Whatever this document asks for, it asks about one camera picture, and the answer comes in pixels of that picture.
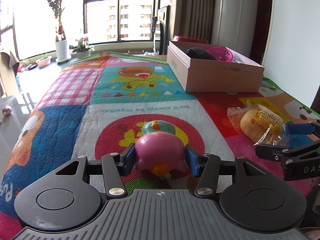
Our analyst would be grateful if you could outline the small packaged bread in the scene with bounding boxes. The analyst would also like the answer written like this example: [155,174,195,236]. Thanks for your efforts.
[227,101,289,147]

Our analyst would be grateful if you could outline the pink green penguin toy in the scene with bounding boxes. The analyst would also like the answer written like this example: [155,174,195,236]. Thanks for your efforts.
[135,120,187,179]

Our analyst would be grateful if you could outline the pink cardboard box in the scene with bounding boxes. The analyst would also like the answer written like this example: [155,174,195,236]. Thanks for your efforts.
[167,41,264,93]

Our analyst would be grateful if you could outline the pink toy basket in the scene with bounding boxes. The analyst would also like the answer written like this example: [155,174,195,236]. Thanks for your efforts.
[207,46,233,62]

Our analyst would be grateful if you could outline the black plush toy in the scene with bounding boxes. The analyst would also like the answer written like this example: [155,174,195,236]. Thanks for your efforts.
[185,47,216,60]

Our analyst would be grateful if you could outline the colourful cartoon play mat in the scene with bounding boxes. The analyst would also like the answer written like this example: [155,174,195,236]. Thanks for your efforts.
[1,53,318,239]

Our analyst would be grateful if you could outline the white slippers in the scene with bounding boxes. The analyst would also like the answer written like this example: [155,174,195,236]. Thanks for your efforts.
[143,51,159,56]

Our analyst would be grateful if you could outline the pink flower pot plant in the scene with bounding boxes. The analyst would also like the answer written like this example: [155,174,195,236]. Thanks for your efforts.
[73,36,94,59]

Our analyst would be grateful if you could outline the pink metallic ball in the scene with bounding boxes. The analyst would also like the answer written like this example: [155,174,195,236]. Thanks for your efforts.
[2,106,12,117]

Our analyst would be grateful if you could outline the small planter bowl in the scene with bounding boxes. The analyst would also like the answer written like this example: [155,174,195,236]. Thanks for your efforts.
[36,56,52,68]

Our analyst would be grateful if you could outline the beige sofa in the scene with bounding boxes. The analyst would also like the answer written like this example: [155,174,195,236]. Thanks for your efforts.
[0,49,20,96]

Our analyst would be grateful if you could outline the white air conditioner column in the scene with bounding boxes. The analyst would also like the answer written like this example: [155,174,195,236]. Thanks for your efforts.
[210,0,258,57]

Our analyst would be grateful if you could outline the tall plant white pot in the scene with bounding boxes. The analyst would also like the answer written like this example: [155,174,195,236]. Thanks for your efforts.
[46,0,71,63]

